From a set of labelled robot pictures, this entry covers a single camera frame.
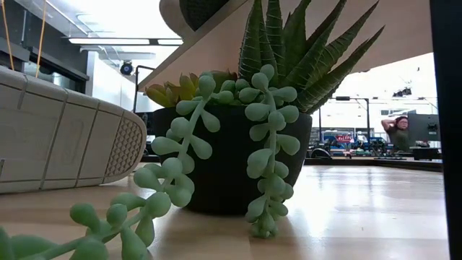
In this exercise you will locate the black monitor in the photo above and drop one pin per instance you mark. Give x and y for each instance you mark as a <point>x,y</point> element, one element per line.
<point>424,126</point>

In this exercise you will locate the succulent plant in black pot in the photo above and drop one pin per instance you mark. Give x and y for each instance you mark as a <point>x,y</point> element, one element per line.
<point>223,162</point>

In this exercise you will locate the black rubber slide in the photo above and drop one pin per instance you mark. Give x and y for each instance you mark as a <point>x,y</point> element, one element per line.
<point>204,12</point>

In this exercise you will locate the person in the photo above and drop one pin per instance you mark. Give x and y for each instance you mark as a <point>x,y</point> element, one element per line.
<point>398,135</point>

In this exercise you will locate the round black ceiling camera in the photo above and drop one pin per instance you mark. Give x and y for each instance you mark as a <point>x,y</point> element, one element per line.
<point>126,68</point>

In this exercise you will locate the black aluminium table frame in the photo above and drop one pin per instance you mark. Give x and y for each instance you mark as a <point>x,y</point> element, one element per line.
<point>361,162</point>

